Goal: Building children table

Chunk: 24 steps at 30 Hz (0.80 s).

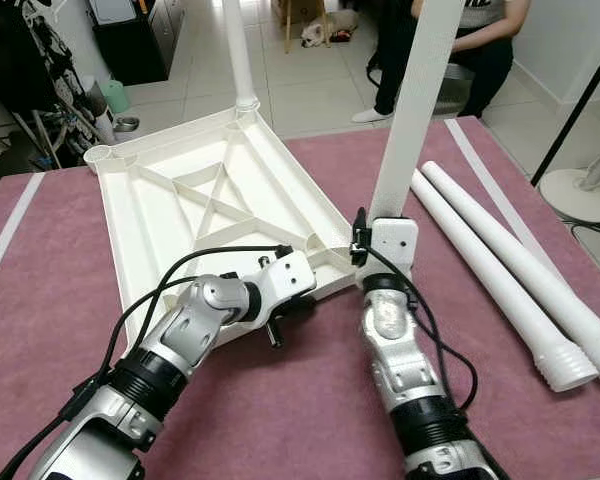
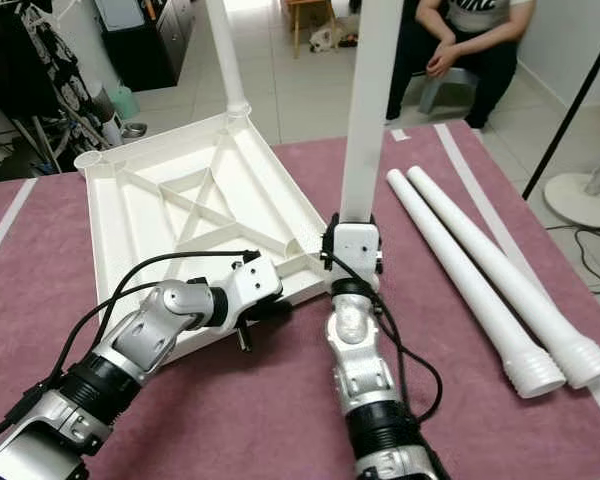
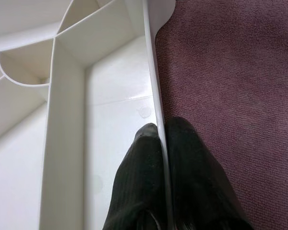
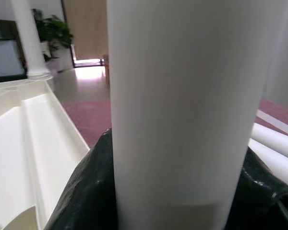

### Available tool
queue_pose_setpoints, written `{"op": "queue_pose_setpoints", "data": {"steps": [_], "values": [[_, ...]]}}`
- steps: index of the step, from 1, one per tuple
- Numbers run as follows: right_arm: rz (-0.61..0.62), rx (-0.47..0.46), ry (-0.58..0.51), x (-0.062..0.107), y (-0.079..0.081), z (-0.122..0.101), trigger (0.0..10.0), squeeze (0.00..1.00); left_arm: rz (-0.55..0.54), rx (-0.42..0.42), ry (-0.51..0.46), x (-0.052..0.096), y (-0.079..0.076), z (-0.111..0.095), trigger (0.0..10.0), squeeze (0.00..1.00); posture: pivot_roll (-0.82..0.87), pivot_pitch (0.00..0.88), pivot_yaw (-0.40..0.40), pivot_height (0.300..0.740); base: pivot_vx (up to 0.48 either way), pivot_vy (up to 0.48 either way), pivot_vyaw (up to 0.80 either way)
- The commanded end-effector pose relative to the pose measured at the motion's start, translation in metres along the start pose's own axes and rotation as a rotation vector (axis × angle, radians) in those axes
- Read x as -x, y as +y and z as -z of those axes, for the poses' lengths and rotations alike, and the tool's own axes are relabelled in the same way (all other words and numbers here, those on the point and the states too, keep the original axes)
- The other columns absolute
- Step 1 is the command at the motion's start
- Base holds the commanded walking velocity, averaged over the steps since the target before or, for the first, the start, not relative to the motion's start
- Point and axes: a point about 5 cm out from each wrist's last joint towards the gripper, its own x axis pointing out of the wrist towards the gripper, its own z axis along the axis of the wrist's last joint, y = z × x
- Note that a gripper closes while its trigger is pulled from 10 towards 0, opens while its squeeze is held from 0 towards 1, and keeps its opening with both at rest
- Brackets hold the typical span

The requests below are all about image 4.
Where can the white plastic table top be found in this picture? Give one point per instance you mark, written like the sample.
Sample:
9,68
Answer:
26,143

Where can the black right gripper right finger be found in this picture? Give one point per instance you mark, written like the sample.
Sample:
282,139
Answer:
259,198

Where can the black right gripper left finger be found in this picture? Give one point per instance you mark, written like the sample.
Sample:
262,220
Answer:
86,187

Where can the green potted plant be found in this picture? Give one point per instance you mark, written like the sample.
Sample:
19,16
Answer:
55,33

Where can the white black-framed box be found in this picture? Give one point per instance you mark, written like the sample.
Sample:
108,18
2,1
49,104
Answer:
4,57

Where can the long white tape strip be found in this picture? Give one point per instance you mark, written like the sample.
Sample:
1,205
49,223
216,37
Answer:
278,122

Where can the beige curtain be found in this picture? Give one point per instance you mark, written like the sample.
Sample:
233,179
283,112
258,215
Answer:
86,28

